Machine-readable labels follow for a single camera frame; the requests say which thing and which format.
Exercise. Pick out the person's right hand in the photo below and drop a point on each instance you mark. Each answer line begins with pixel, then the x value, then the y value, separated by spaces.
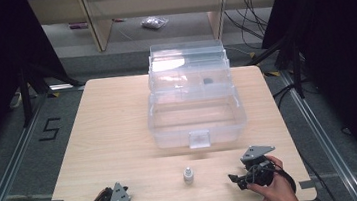
pixel 278 189

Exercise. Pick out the black metal stand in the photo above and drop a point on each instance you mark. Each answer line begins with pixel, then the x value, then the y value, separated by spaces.
pixel 30 82
pixel 291 58

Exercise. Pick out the yellow black tape piece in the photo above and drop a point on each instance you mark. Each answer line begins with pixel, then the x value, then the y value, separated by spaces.
pixel 54 94
pixel 273 73

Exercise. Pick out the clear plastic tiered storage box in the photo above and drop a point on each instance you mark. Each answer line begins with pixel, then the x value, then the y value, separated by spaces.
pixel 198 118

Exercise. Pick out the clear plastic bag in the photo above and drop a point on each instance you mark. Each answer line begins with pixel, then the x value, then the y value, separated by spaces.
pixel 154 22

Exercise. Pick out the light wooden shelf unit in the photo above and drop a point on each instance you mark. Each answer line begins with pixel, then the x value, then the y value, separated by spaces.
pixel 156 5

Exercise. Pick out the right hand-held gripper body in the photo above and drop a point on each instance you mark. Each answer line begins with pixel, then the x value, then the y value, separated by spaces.
pixel 257 166

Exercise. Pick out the purple item under shelf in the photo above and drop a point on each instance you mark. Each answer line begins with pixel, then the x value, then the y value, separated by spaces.
pixel 78 25

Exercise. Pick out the small white bottle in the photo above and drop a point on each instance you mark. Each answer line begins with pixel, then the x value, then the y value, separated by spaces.
pixel 188 176

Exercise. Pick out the small black item in box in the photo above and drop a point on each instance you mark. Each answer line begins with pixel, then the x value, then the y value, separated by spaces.
pixel 209 80

